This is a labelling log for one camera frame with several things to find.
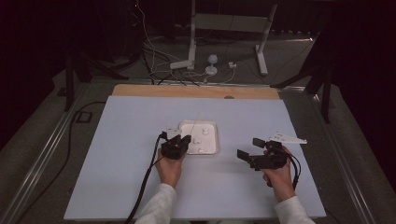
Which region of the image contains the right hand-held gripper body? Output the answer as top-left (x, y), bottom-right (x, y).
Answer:
top-left (247, 132), bottom-right (308, 172)

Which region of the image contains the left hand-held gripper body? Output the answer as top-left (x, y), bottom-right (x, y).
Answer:
top-left (160, 125), bottom-right (188, 161)

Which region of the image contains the white square tray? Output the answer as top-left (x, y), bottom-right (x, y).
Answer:
top-left (177, 119), bottom-right (219, 156)

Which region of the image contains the person's left hand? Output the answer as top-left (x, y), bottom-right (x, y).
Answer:
top-left (154, 148), bottom-right (186, 189)

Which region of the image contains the person's right hand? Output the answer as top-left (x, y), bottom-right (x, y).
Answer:
top-left (262, 146), bottom-right (297, 203)

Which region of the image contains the pale blue table mat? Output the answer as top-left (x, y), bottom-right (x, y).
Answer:
top-left (64, 95), bottom-right (327, 221)

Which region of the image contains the white power strip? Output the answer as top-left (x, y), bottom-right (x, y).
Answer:
top-left (169, 60), bottom-right (194, 70)

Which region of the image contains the black tripod stand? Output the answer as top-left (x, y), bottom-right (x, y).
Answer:
top-left (63, 50), bottom-right (129, 113)
top-left (269, 31), bottom-right (333, 124)

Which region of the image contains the white round lamp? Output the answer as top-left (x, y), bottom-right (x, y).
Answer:
top-left (205, 54), bottom-right (219, 77)

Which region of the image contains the black square floor plate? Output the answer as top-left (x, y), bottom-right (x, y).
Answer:
top-left (75, 110), bottom-right (93, 124)

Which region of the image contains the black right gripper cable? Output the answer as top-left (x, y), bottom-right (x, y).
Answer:
top-left (265, 151), bottom-right (303, 191)

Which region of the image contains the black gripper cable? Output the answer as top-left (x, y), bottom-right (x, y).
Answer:
top-left (265, 151), bottom-right (303, 191)
top-left (124, 131), bottom-right (168, 224)

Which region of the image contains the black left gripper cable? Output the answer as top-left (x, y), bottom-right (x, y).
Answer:
top-left (124, 131), bottom-right (168, 224)

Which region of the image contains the thin white adapter cable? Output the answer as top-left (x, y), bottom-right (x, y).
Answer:
top-left (181, 67), bottom-right (236, 85)

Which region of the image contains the bundle of black cables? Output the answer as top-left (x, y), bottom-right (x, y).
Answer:
top-left (139, 46), bottom-right (202, 87)

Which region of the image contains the aluminium floor rail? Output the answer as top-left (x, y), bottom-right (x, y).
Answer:
top-left (306, 92), bottom-right (379, 224)
top-left (0, 83), bottom-right (92, 224)

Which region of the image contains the black floor cable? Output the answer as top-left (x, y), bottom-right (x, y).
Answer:
top-left (14, 101), bottom-right (107, 224)

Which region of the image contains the white metal stand frame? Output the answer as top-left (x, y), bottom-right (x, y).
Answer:
top-left (187, 0), bottom-right (278, 77)

